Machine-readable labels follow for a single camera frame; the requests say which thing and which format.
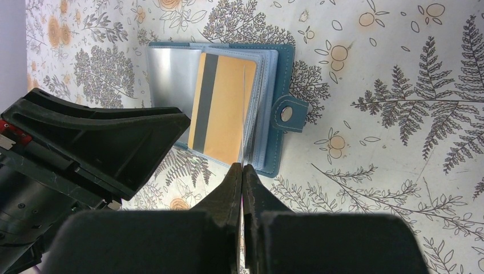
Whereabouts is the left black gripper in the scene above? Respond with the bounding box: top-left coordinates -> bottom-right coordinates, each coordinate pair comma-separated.
1,88 -> 190,273

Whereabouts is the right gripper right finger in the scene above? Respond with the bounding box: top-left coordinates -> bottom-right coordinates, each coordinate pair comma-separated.
242,165 -> 427,273

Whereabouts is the blue leather card holder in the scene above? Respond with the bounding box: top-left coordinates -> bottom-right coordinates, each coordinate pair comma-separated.
146,42 -> 308,178

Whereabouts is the gold black credit card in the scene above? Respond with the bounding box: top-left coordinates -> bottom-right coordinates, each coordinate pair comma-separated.
187,53 -> 257,164

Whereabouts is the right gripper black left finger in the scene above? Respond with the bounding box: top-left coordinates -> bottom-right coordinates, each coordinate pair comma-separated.
42,163 -> 243,273

